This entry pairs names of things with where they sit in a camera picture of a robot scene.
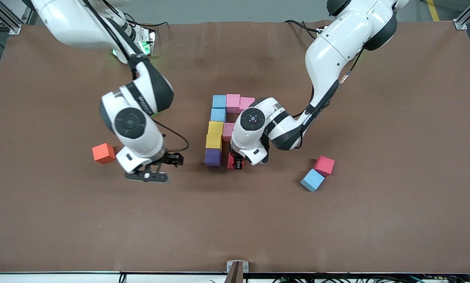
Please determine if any arm base box green light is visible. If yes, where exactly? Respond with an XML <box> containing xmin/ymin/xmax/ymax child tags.
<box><xmin>139</xmin><ymin>27</ymin><xmax>157</xmax><ymax>56</ymax></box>

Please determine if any purple foam cube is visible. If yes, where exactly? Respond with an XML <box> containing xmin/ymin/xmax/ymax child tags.
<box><xmin>204</xmin><ymin>148</ymin><xmax>222</xmax><ymax>168</ymax></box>

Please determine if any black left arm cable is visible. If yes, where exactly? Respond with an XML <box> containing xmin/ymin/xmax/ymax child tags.
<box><xmin>293</xmin><ymin>46</ymin><xmax>366</xmax><ymax>119</ymax></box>

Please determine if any aluminium frame post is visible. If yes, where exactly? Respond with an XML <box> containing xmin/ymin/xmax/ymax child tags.
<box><xmin>454</xmin><ymin>0</ymin><xmax>470</xmax><ymax>30</ymax></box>
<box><xmin>0</xmin><ymin>0</ymin><xmax>37</xmax><ymax>35</ymax></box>

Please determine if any brown paper table cover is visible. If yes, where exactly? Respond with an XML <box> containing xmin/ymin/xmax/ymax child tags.
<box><xmin>0</xmin><ymin>20</ymin><xmax>470</xmax><ymax>274</ymax></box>

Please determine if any grey metal mounting bracket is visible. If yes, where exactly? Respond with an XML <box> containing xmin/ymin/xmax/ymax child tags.
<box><xmin>226</xmin><ymin>260</ymin><xmax>249</xmax><ymax>283</ymax></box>

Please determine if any black base cable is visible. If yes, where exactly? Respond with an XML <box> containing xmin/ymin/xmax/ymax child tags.
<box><xmin>284</xmin><ymin>19</ymin><xmax>322</xmax><ymax>40</ymax></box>

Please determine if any orange foam cube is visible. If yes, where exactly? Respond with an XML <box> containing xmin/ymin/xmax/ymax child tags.
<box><xmin>92</xmin><ymin>143</ymin><xmax>116</xmax><ymax>164</ymax></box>

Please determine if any black cable bundle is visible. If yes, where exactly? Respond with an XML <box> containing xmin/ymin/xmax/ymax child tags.
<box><xmin>272</xmin><ymin>273</ymin><xmax>470</xmax><ymax>283</ymax></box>

